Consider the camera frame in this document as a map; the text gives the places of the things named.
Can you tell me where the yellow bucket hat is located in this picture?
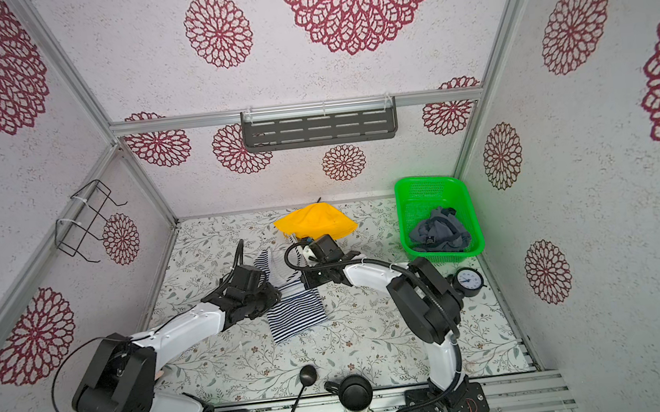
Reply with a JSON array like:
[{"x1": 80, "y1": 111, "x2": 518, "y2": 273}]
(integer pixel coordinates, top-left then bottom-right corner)
[{"x1": 274, "y1": 202, "x2": 358, "y2": 241}]

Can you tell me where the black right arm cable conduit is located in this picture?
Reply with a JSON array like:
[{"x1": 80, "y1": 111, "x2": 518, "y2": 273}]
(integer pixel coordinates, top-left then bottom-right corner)
[{"x1": 282, "y1": 226, "x2": 470, "y2": 412}]

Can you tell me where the black wire wall rack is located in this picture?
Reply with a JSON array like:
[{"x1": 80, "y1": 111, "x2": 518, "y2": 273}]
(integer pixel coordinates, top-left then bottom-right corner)
[{"x1": 53, "y1": 178, "x2": 128, "y2": 264}]

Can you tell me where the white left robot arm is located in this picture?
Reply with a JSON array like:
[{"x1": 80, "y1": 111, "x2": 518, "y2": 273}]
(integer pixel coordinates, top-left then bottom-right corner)
[{"x1": 71, "y1": 265, "x2": 282, "y2": 412}]

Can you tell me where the green plastic basket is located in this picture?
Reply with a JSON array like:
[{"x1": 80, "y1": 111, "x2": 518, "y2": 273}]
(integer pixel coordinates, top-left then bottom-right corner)
[{"x1": 394, "y1": 176, "x2": 485, "y2": 264}]

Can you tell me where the black ladle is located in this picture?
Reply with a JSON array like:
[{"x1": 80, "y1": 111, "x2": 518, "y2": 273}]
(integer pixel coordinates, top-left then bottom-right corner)
[{"x1": 289, "y1": 364, "x2": 318, "y2": 412}]

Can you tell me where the blue white striped tank top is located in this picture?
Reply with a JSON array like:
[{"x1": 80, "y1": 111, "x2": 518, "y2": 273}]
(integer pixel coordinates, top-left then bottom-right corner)
[{"x1": 254, "y1": 248, "x2": 328, "y2": 344}]

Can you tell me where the black pressure gauge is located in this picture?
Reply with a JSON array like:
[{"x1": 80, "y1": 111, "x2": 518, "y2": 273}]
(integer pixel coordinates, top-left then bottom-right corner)
[{"x1": 449, "y1": 267, "x2": 485, "y2": 298}]

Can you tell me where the grey wall shelf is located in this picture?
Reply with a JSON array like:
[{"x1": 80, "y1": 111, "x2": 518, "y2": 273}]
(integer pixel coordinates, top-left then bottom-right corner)
[{"x1": 240, "y1": 96, "x2": 399, "y2": 154}]

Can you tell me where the grey tank top in basket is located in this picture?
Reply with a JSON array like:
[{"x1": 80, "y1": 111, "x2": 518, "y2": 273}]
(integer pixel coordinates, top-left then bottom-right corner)
[{"x1": 409, "y1": 206, "x2": 472, "y2": 253}]

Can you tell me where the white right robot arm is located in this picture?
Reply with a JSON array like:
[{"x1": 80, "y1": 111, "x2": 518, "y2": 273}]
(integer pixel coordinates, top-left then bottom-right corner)
[{"x1": 284, "y1": 234, "x2": 465, "y2": 395}]

